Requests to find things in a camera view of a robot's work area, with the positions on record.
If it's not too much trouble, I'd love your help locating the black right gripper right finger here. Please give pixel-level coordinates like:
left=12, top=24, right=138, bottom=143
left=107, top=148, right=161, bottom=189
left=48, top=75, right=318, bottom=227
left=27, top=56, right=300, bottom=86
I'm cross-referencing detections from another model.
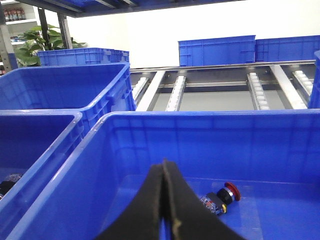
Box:
left=162, top=159, right=243, bottom=240

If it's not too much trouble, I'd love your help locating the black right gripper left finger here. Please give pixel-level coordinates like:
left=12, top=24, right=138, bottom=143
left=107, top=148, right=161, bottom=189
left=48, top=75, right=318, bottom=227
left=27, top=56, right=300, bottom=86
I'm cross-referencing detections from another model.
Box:
left=96, top=164, right=164, bottom=240

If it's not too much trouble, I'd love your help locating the red emergency stop button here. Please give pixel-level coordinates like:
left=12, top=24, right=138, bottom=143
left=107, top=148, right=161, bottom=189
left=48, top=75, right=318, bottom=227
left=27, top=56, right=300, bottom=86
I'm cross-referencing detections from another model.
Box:
left=199, top=182, right=241, bottom=216

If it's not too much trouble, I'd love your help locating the large blue crate right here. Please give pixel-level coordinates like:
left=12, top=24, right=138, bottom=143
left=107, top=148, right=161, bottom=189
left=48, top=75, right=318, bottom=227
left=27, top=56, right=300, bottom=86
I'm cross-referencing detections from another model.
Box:
left=9, top=109, right=320, bottom=240

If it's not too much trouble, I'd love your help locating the large blue crate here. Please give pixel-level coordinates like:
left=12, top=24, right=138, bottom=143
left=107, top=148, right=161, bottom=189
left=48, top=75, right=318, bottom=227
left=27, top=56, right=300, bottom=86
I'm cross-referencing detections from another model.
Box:
left=9, top=109, right=320, bottom=240
left=0, top=110, right=84, bottom=240

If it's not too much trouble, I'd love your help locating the white roller track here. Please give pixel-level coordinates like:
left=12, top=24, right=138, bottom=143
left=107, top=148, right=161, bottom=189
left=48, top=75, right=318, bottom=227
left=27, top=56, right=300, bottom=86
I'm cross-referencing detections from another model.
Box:
left=165, top=75, right=186, bottom=112
left=247, top=72, right=270, bottom=110

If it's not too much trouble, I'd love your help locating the large blue crate left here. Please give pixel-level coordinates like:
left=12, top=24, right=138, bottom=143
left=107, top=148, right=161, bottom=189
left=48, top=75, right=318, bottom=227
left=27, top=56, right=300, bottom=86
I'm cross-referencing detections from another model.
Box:
left=0, top=110, right=84, bottom=240

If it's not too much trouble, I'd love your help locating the blue crate rear left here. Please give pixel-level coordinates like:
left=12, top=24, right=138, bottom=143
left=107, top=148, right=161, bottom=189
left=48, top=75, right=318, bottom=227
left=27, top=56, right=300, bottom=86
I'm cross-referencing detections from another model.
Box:
left=0, top=62, right=136, bottom=136

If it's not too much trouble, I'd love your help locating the blue crate rear centre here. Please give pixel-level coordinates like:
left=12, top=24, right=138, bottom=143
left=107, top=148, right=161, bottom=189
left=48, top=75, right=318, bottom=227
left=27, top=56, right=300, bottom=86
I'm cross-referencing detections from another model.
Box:
left=178, top=35, right=256, bottom=67

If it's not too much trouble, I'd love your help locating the blue crate far right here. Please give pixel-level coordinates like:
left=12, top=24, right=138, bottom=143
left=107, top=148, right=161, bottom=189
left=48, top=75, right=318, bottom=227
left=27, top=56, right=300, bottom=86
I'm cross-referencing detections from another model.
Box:
left=255, top=35, right=320, bottom=62

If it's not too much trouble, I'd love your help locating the green potted plant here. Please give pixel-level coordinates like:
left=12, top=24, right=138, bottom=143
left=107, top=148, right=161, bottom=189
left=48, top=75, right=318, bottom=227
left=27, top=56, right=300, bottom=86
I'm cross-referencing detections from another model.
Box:
left=13, top=24, right=88, bottom=68

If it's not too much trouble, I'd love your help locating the button switch in left crate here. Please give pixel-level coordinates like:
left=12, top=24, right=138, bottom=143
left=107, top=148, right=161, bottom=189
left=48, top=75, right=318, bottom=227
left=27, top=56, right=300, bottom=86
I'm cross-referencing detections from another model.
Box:
left=0, top=173, right=23, bottom=199

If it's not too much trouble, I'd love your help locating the grey overhead shelf frame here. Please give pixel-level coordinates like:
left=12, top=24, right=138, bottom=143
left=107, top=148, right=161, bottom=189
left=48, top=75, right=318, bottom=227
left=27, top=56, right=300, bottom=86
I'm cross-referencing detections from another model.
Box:
left=14, top=0, right=251, bottom=18

